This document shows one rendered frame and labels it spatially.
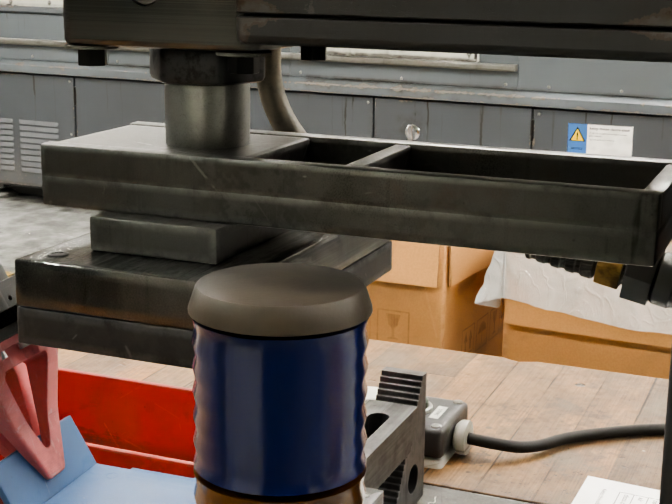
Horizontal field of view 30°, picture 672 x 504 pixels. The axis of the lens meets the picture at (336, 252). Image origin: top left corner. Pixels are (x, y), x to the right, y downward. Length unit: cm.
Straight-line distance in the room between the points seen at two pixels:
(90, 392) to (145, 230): 44
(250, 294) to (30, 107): 615
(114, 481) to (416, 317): 227
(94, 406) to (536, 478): 33
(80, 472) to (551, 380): 54
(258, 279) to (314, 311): 2
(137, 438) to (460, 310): 210
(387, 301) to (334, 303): 268
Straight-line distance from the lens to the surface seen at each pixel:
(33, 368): 68
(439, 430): 91
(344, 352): 26
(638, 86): 506
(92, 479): 68
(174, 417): 91
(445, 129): 530
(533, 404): 106
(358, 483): 27
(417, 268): 287
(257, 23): 47
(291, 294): 26
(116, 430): 94
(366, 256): 61
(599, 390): 110
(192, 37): 50
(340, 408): 26
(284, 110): 63
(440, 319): 290
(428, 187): 47
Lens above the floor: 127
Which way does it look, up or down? 14 degrees down
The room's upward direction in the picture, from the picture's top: 1 degrees clockwise
